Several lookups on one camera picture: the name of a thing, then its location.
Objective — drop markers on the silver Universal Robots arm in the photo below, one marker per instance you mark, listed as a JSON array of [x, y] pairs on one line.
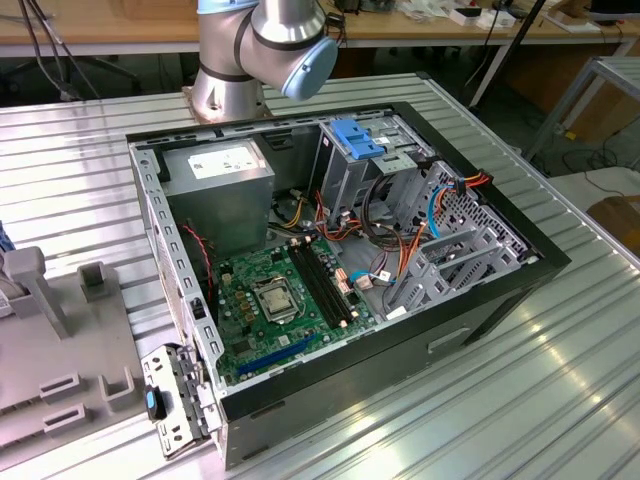
[[280, 30]]

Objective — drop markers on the silver disk bay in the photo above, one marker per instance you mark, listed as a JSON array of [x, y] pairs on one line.
[[425, 292]]

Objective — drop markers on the black RAM slot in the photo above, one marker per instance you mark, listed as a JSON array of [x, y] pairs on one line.
[[318, 285], [311, 285], [325, 285], [332, 285]]

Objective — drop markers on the silver optical drive cage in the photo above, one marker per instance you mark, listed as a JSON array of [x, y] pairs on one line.
[[345, 180]]

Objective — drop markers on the silver CPU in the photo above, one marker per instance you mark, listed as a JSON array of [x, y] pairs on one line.
[[276, 302]]

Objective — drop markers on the grey power supply unit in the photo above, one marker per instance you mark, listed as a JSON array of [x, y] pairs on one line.
[[220, 210]]

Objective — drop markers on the green motherboard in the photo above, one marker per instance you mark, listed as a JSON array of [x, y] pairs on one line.
[[240, 320]]

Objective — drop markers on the blue expansion slot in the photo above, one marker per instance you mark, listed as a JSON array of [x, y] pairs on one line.
[[275, 356]]

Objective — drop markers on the black open PC case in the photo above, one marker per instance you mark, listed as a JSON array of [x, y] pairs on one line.
[[350, 370]]

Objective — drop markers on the black blue retainer latch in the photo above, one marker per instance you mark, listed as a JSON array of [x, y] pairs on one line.
[[151, 402]]

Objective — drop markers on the small black white box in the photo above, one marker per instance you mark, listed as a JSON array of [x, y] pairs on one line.
[[465, 15]]

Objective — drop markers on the grey parts rack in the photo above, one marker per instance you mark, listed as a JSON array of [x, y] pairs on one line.
[[50, 350]]

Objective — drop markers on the brown cardboard box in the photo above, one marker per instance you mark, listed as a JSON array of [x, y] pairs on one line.
[[617, 220]]

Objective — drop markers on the large cardboard carton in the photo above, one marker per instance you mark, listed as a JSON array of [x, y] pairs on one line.
[[610, 115]]

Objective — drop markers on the long wooden desk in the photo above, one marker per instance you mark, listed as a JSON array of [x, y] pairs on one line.
[[75, 30]]

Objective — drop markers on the black monitor stand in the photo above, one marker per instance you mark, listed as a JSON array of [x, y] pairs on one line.
[[610, 12]]

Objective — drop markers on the blue plastic drive bracket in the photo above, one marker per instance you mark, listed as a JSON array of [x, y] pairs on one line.
[[357, 137]]

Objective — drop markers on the silver card retainer bracket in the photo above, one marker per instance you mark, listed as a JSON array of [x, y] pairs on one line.
[[175, 435]]

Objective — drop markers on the aluminium frame table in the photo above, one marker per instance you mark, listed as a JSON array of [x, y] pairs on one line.
[[620, 67]]

